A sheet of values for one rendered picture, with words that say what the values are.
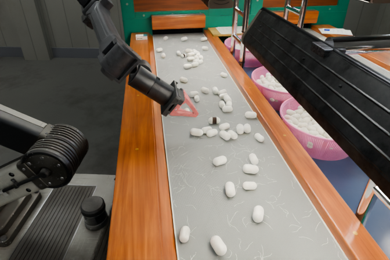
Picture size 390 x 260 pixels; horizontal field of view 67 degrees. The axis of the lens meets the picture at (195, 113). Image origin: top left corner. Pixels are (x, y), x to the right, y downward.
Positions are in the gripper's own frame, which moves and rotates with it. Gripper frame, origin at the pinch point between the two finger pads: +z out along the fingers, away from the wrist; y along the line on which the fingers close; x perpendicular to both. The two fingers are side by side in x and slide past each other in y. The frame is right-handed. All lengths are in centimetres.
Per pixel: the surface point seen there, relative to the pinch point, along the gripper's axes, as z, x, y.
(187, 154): 2.7, 8.0, -7.3
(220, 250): 4.1, 5.5, -36.9
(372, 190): 21.3, -18.6, -34.1
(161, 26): -6, 3, 97
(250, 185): 11.8, -0.8, -22.0
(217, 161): 7.1, 2.4, -13.2
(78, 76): -25, 118, 225
